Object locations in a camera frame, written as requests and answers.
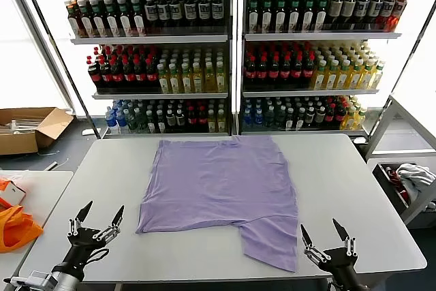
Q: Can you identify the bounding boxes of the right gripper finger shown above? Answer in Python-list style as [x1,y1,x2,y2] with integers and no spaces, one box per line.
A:
[300,224,330,265]
[332,217,358,257]

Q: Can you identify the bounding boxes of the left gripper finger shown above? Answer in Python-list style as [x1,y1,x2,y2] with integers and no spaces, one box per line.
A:
[67,200,94,236]
[94,204,125,241]

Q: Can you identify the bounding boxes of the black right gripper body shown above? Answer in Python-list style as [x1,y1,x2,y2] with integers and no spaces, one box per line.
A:
[319,247,371,291]

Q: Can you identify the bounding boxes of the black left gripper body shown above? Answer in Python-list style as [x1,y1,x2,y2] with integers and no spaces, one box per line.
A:
[63,228,112,274]

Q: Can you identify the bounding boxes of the purple printed t-shirt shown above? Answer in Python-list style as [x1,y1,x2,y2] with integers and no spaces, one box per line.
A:
[135,135,300,273]

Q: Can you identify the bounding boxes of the black storage bin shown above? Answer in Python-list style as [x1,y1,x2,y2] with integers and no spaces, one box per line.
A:
[367,157,436,230]

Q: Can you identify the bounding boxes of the orange plastic bag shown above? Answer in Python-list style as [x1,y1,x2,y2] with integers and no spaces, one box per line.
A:
[0,204,44,254]

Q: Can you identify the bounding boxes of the white orange-edged small box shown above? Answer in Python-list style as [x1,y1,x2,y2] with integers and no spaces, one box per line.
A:
[6,180,27,205]

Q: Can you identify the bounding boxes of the red crumpled garment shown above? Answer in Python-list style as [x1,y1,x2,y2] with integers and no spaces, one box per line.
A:
[384,165,409,203]

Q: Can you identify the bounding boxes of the white grey crumpled garment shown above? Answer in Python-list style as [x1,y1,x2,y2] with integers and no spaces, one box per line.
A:
[394,163,436,203]

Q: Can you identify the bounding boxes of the blue label water bottle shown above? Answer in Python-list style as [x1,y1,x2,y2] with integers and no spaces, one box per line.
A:
[116,108,129,134]
[253,107,265,131]
[243,107,254,131]
[104,108,117,134]

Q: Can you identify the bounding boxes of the open cardboard box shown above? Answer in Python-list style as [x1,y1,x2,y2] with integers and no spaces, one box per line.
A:
[0,106,75,156]

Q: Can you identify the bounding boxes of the green tea bottle white cap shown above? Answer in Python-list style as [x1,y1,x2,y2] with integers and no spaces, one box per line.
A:
[265,106,276,131]
[127,108,139,134]
[275,106,286,131]

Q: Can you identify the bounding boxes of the white packing material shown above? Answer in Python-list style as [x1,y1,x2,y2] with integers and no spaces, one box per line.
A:
[0,117,47,134]

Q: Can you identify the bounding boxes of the small cola bottle red label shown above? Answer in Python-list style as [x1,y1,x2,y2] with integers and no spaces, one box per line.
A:
[198,106,209,133]
[334,103,345,128]
[187,106,199,133]
[325,104,337,129]

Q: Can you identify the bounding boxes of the cola bottle red cap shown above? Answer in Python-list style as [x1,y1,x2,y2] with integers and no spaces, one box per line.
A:
[146,57,159,89]
[87,55,102,90]
[302,52,316,88]
[268,54,281,89]
[99,57,113,89]
[244,54,258,89]
[279,54,293,89]
[291,54,305,89]
[256,54,269,89]
[134,57,148,89]
[123,57,137,89]
[111,57,125,89]

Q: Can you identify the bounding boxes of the grey metal shelf rack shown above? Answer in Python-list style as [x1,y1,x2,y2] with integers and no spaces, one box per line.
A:
[236,0,403,137]
[46,0,236,138]

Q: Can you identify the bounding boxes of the dark tea bottle white label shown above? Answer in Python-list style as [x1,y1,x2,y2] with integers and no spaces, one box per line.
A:
[117,0,134,37]
[131,0,147,37]
[274,0,289,33]
[77,0,92,38]
[260,0,275,33]
[104,0,119,37]
[315,0,328,31]
[247,0,261,33]
[90,0,106,37]
[288,0,302,32]
[302,0,316,32]

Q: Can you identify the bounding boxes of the amber tea bottle white label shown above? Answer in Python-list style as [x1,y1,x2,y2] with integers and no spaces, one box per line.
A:
[67,1,80,38]

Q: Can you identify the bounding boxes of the dark bottle blue-white label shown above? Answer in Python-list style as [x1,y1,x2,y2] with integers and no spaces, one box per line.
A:
[183,0,198,29]
[211,0,225,29]
[168,0,183,29]
[157,0,170,29]
[369,0,384,28]
[144,0,159,29]
[356,0,371,28]
[197,0,211,29]

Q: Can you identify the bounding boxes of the dark bottle beige label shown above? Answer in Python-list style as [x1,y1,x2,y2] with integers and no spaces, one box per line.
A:
[341,0,356,28]
[328,0,343,28]

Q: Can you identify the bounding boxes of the red drink bottle white label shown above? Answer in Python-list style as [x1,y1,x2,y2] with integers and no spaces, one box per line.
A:
[393,0,409,30]
[381,0,396,29]

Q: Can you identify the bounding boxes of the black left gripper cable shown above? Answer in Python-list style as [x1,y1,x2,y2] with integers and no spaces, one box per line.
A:
[84,248,110,266]

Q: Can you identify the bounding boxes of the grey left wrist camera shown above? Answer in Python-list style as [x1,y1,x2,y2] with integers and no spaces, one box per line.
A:
[10,269,52,288]

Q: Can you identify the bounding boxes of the grey metal frame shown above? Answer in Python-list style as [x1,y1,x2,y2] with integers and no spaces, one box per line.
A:
[362,95,436,157]

